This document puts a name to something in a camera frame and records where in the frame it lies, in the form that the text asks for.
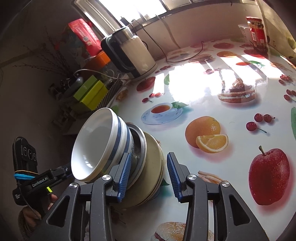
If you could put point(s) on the orange box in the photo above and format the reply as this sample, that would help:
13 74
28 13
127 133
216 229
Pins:
98 62

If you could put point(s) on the red paper package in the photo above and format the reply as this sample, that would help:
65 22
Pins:
86 35

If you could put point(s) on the stainless steel bowl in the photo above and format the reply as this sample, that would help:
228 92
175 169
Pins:
139 154

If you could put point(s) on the black camera box left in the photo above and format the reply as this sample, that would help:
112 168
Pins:
24 157

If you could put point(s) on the zigzag patterned tray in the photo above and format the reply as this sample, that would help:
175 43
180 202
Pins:
110 94

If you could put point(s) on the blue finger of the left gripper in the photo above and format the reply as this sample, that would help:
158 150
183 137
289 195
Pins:
60 174

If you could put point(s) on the red chili sauce jar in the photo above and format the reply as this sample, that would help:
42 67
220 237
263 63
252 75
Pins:
258 34

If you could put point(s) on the heart patterned curtain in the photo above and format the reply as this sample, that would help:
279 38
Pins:
280 21

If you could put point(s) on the upper green box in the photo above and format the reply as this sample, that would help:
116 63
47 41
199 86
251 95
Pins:
85 88

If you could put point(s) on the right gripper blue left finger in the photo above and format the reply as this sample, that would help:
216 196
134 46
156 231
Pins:
108 189

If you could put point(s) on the white blue-striped bowl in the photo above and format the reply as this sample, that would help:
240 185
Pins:
125 145
94 144

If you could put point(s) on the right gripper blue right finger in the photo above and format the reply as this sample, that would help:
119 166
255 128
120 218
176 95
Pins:
189 188

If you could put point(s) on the dried twig branches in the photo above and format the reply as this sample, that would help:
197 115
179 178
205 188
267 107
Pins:
50 58

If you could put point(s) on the window with bars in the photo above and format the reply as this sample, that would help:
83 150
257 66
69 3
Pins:
109 16

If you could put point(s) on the fruit printed tablecloth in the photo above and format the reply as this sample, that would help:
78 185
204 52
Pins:
228 113

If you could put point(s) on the white electric kettle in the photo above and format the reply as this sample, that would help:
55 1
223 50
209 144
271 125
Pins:
129 54

